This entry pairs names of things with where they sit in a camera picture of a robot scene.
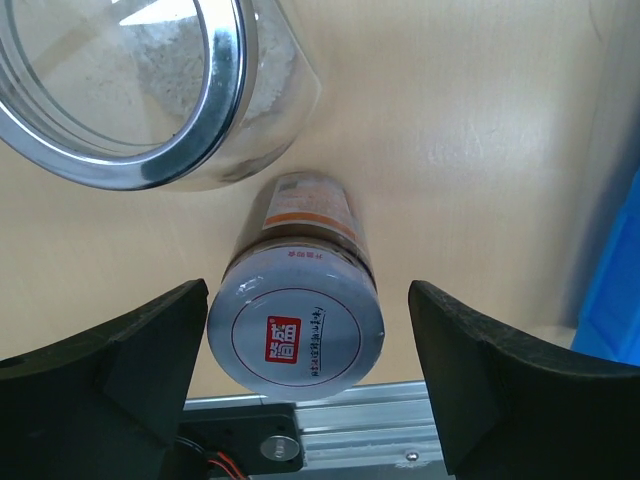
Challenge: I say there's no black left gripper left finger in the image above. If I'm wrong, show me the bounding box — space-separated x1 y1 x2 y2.
1 279 208 479

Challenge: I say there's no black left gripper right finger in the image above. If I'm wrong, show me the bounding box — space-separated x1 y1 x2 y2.
408 281 639 479

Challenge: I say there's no white-lid spice jar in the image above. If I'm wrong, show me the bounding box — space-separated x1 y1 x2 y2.
207 171 385 401

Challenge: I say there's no glass jar with powder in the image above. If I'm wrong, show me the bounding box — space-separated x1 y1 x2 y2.
1 1 321 191

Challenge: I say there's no blue three-compartment bin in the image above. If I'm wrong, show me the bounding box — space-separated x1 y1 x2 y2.
571 175 640 366

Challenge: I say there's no aluminium table edge rail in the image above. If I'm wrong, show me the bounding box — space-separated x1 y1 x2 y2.
182 379 457 480

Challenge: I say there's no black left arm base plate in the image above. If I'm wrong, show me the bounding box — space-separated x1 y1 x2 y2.
160 402 304 479

